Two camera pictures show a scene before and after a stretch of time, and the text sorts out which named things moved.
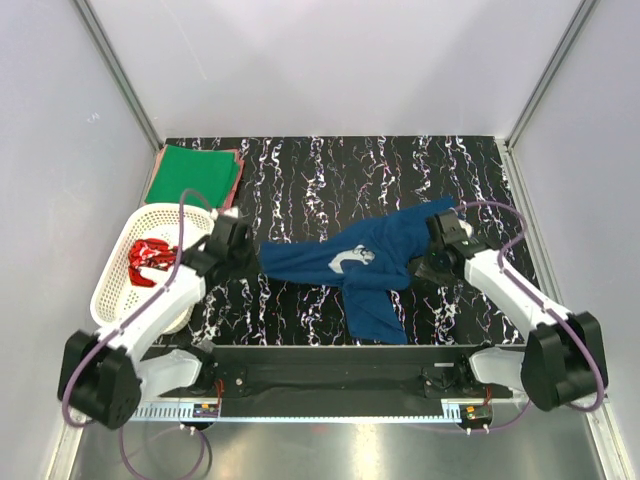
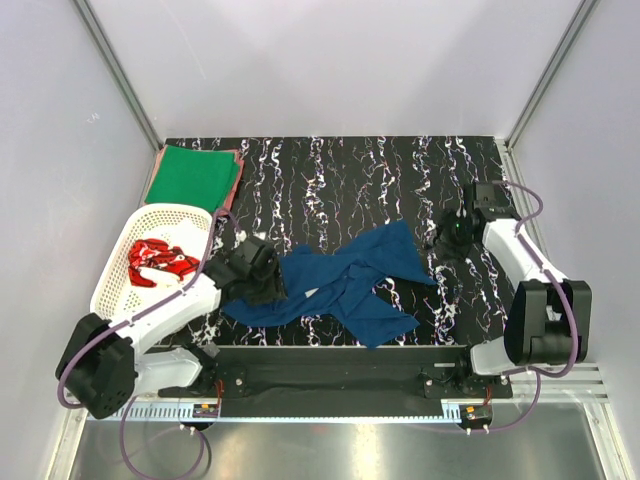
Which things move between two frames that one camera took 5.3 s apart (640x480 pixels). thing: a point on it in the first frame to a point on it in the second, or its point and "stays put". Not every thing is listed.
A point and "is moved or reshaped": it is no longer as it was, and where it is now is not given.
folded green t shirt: x=211 y=172 stays put
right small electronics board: x=475 y=413 stays put
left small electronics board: x=206 y=410 stays put
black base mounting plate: x=438 y=372 stays put
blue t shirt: x=371 y=262 is moved or reshaped
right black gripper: x=424 y=271 to x=449 y=249
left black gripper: x=252 y=265 to x=275 y=290
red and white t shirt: x=149 y=253 stays put
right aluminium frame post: x=545 y=74 stays put
